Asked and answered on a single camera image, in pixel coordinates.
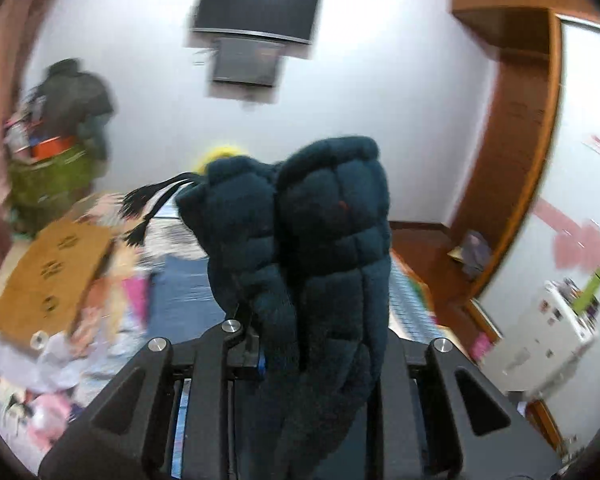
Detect dark teal fleece pants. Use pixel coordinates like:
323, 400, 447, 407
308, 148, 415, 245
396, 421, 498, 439
176, 136, 391, 479

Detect pink fluffy neck pillow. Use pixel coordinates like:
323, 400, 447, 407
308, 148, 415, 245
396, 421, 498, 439
27, 392, 72, 452

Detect crumpled white paper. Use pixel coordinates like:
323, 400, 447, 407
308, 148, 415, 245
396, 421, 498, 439
0, 332, 88, 393

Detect small white digital clock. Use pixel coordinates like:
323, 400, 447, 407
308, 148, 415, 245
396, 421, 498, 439
30, 330, 49, 352

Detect folded blue denim jeans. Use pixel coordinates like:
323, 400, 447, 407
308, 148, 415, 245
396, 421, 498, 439
147, 256, 225, 344

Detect white cabinet with stickers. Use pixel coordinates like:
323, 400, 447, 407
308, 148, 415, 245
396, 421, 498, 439
480, 278, 597, 401

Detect magenta pink cloth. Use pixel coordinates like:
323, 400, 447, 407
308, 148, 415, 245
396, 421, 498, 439
122, 276, 149, 327

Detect brown wooden lap desk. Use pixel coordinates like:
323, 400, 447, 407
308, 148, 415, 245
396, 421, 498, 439
0, 219, 112, 348

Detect patchwork patterned bedspread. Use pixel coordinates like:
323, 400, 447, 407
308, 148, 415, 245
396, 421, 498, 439
103, 210, 443, 359

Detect brown wooden wardrobe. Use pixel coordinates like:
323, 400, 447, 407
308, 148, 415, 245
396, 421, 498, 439
389, 0, 600, 331

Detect green patterned storage bag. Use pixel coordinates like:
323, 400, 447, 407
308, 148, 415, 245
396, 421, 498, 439
8, 146, 106, 235

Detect yellow round object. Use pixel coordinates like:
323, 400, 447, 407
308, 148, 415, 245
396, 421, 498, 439
193, 144, 247, 174

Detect wall mounted black television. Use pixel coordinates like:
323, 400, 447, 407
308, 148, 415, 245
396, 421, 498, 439
193, 0, 319, 44

